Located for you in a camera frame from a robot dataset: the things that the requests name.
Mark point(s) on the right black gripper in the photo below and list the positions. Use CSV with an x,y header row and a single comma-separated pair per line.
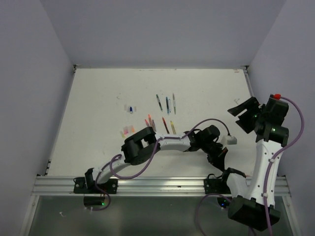
x,y
251,104

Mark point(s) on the aluminium rail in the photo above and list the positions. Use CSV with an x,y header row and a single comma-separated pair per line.
x,y
141,186
264,119

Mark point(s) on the aluminium right side rail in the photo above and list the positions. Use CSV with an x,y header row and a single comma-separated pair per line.
x,y
264,119

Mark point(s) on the aluminium front rail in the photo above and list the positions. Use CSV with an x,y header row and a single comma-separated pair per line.
x,y
141,186

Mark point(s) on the yellow highlighter pen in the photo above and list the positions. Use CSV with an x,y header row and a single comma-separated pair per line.
x,y
173,127

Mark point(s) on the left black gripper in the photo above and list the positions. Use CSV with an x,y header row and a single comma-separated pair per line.
x,y
215,160

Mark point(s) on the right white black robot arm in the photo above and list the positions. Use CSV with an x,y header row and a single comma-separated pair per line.
x,y
253,204

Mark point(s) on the blue gel pen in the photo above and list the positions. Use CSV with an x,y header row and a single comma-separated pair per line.
x,y
167,105

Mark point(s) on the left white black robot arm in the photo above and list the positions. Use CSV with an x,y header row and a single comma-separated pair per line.
x,y
142,146

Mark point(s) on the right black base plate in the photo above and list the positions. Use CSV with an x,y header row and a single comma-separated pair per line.
x,y
215,186

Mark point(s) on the thin green fineliner pen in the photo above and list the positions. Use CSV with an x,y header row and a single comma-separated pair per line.
x,y
174,103

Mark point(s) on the orange highlighter pen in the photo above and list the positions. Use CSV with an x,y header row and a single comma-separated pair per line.
x,y
151,122

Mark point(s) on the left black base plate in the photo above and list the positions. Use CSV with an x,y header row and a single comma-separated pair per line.
x,y
83,186

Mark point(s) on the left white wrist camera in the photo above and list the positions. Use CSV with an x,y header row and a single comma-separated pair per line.
x,y
228,140

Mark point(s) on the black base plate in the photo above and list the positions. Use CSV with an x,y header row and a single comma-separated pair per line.
x,y
215,186
83,186

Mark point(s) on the red capped pen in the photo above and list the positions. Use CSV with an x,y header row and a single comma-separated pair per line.
x,y
165,125

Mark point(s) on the right wrist camera red cap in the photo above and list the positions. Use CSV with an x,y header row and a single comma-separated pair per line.
x,y
275,96

